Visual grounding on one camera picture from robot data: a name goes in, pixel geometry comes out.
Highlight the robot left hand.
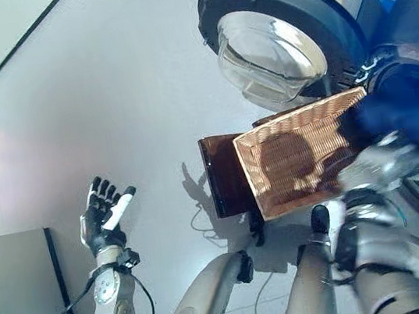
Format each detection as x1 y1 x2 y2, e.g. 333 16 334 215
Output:
73 171 146 258

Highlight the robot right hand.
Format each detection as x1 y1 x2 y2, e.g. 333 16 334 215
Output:
356 127 419 190

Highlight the blue garment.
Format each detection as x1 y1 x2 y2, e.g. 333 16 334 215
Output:
354 88 419 155

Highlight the round glass washing machine door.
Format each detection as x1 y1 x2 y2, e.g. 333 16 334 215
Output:
194 0 377 122

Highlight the woven wicker laundry basket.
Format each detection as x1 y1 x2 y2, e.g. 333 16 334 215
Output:
227 85 384 226

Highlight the brown wooden stool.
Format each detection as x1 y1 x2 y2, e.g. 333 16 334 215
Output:
195 112 296 221

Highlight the silver robot right leg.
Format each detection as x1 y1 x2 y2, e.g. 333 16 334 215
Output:
265 203 346 314

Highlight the black trim strip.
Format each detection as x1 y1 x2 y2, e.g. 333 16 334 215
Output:
0 0 87 122

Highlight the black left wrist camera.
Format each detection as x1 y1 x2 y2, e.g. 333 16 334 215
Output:
117 246 142 269

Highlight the thin white floor cable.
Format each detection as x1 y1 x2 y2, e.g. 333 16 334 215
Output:
187 198 227 247

